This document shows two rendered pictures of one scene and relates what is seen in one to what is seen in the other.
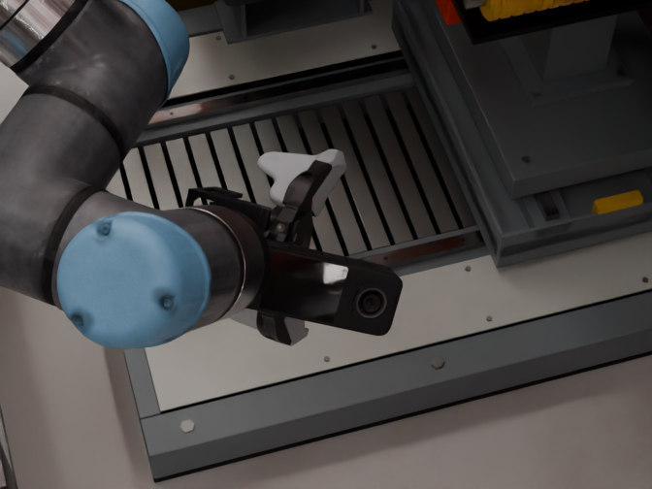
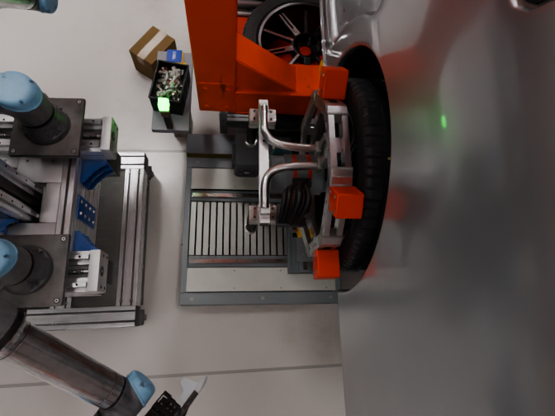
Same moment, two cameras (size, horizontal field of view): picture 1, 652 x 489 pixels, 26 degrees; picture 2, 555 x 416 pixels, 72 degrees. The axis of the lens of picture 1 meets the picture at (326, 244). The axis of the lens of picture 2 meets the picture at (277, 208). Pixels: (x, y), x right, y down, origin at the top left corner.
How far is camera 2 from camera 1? 0.90 m
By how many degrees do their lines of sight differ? 18
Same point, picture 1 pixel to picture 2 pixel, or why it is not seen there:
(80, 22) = (116, 405)
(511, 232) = (293, 268)
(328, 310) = not seen: outside the picture
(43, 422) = (156, 279)
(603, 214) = not seen: hidden behind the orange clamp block
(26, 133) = not seen: outside the picture
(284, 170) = (186, 388)
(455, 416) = (264, 308)
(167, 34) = (145, 398)
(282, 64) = (251, 186)
